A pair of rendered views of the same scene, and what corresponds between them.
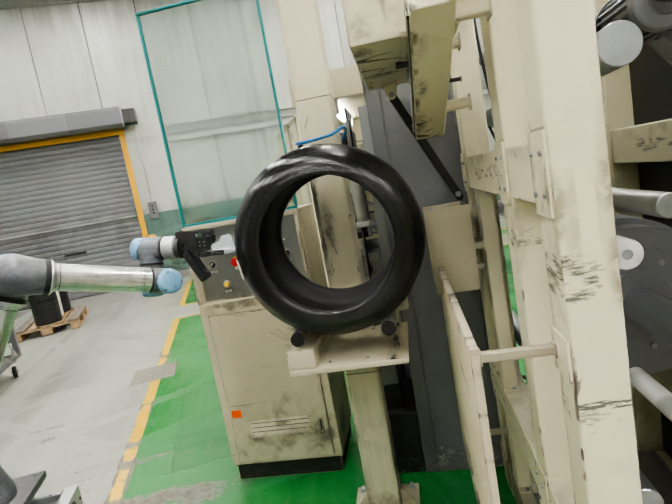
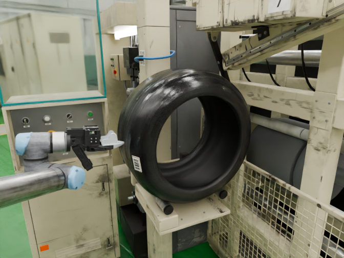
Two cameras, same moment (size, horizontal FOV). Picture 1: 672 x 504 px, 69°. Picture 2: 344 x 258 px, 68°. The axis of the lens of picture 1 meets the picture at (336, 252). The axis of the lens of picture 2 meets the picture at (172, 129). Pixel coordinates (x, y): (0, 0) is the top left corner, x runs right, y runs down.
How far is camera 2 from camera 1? 96 cm
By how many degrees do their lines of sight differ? 34
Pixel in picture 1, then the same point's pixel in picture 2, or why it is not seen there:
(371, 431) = (163, 245)
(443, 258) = not seen: hidden behind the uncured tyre
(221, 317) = not seen: hidden behind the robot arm
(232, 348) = (44, 201)
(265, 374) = (70, 216)
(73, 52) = not seen: outside the picture
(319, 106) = (162, 34)
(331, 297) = (163, 170)
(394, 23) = (320, 7)
